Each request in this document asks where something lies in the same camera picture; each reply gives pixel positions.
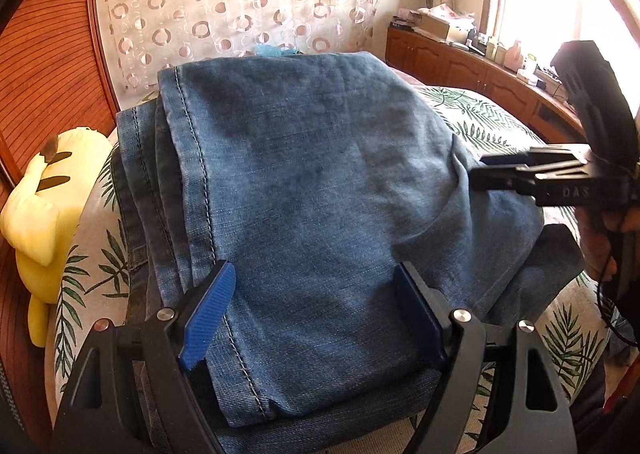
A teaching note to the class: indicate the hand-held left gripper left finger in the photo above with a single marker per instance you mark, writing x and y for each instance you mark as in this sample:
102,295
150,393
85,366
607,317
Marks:
207,319

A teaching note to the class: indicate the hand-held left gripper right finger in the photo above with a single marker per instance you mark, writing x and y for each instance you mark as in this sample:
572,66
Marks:
417,314

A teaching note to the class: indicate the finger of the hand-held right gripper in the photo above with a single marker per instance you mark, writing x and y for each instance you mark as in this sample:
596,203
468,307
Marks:
500,160
495,179

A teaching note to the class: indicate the blue denim pants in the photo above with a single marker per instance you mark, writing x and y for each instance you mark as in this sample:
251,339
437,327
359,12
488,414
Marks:
325,159

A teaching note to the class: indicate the person's right hand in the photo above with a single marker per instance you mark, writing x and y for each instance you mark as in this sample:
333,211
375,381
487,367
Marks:
595,244

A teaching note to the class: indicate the leaf print bedsheet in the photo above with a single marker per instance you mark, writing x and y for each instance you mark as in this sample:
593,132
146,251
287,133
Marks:
490,119

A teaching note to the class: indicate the white small box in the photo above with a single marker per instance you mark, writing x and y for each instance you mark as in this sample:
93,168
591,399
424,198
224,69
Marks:
532,76

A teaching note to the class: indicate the pink bottle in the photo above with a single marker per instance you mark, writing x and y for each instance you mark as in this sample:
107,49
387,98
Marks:
514,57

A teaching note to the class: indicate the wooden sideboard cabinet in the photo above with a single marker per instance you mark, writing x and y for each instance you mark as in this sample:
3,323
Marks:
460,64

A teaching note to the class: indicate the cardboard box with papers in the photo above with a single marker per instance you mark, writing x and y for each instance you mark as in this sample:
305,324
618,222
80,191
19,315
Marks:
432,24

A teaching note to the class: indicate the yellow plush toy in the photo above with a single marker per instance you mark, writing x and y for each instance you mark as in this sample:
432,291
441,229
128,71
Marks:
40,214

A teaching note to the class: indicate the wooden louvred wardrobe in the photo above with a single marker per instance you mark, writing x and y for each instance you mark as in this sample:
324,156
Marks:
45,59

